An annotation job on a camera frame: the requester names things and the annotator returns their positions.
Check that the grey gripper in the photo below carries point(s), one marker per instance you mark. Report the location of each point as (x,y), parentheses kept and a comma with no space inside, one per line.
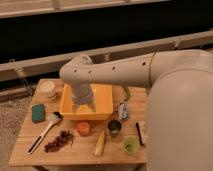
(82,94)

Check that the green pepper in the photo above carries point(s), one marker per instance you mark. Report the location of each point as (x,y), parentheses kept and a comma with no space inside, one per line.
(127,92)

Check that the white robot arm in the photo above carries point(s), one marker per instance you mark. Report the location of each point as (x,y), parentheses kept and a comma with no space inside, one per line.
(179,113)

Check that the metal cup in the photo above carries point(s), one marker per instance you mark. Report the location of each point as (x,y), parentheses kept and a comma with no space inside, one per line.
(114,127)

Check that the green plastic cup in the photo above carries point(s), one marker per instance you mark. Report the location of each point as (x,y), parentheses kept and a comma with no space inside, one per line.
(131,145)

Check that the yellow plastic bin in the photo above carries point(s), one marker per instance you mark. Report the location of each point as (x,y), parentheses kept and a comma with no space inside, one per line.
(103,104)

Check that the cream stacked bowls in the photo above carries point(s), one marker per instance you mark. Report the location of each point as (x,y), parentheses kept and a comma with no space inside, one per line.
(47,88)

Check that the white dish brush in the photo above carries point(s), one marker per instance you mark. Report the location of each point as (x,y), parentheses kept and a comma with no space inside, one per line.
(57,117)

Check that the bunch of purple grapes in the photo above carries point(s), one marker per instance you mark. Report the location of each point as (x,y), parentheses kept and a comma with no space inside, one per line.
(65,137)

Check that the green sponge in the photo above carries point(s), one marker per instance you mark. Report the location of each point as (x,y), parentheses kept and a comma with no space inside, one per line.
(38,113)

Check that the wooden table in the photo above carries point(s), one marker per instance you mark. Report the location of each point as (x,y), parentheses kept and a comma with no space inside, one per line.
(81,152)

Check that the yellow corn cob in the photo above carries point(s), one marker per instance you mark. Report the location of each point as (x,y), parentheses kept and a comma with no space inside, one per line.
(100,144)

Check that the black and white eraser block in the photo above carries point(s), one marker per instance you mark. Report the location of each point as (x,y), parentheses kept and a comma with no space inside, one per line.
(141,133)

